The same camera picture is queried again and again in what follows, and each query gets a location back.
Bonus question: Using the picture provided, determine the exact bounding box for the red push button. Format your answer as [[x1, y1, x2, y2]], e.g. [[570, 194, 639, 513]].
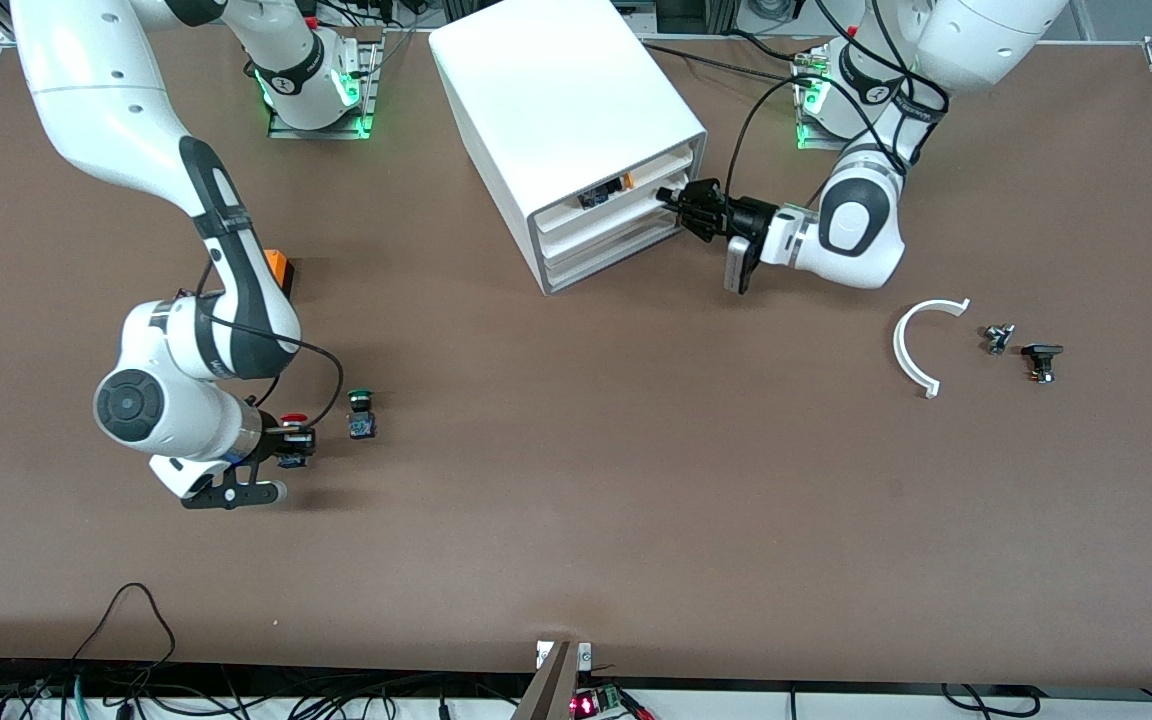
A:
[[277, 410, 316, 470]]

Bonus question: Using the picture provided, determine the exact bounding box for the white plastic drawer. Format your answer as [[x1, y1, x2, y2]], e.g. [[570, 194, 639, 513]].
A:
[[542, 178, 687, 253], [545, 210, 685, 271], [547, 225, 683, 290]]

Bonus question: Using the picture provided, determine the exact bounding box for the green push button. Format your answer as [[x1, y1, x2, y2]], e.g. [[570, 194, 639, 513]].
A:
[[346, 389, 378, 441]]

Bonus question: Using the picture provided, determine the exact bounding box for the orange button box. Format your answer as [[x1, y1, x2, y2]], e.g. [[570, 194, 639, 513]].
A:
[[263, 247, 295, 302]]

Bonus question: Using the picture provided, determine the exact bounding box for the white drawer cabinet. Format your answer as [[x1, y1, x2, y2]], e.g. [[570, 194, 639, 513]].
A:
[[428, 0, 709, 297]]

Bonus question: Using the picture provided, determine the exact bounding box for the black push button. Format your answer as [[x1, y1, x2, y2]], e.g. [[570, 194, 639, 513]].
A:
[[1021, 343, 1065, 385]]

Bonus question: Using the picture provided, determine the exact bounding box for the black blue electrical component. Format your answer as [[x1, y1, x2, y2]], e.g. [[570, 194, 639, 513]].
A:
[[578, 177, 631, 210]]

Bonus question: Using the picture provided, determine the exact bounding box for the circuit board with red display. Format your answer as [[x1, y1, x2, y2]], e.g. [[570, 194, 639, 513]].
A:
[[572, 684, 637, 719]]

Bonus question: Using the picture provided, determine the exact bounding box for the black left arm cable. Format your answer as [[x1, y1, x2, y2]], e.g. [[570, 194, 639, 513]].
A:
[[724, 0, 950, 206]]

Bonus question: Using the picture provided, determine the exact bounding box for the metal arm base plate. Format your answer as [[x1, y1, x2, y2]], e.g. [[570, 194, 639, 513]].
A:
[[267, 28, 385, 141], [792, 45, 852, 153]]

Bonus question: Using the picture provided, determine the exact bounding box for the black braided table cable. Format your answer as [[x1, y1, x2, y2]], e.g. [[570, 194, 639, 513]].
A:
[[636, 38, 822, 93]]

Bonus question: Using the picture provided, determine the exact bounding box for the white curved plastic bracket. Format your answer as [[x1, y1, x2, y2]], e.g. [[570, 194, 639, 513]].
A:
[[893, 297, 972, 400]]

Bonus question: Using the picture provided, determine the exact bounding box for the black looped cable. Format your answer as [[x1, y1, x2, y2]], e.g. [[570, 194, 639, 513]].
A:
[[69, 582, 178, 669]]

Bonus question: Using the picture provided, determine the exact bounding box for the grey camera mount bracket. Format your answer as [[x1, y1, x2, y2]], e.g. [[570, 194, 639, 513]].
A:
[[510, 640, 594, 720]]

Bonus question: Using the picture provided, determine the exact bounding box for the black curled cable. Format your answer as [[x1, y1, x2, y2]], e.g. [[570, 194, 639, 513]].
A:
[[940, 682, 1043, 720]]

